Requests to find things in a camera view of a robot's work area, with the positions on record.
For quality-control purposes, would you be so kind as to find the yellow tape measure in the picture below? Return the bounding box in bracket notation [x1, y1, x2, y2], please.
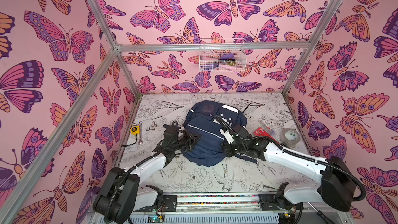
[130, 125, 141, 135]

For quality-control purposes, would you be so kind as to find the green circuit board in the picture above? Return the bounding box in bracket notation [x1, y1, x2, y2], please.
[147, 215, 164, 224]

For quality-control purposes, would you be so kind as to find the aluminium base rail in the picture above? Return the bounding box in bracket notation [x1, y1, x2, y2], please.
[83, 192, 349, 224]

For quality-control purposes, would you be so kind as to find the silver wrench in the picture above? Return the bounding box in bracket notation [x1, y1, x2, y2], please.
[137, 121, 143, 145]

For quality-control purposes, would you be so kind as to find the red paper pack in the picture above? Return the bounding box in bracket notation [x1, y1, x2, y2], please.
[254, 127, 275, 138]

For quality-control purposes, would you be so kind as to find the white wire basket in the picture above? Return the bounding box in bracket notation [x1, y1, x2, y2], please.
[198, 41, 247, 73]

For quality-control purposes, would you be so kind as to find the navy blue student backpack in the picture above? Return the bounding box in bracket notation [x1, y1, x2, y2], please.
[183, 100, 247, 167]

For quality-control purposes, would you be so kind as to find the black handled screwdriver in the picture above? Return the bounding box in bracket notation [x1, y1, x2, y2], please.
[308, 202, 335, 224]

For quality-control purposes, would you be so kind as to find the clear packing tape roll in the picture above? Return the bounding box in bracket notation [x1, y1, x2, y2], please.
[280, 129, 301, 148]

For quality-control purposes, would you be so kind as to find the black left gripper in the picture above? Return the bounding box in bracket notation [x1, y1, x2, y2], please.
[170, 130, 201, 153]

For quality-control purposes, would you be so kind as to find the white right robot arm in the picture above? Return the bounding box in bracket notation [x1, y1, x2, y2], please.
[214, 116, 367, 212]

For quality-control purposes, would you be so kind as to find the clear plastic stationery case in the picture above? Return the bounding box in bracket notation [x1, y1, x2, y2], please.
[261, 119, 276, 136]

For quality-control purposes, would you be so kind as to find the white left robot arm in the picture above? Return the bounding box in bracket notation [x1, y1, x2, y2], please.
[93, 121, 202, 224]

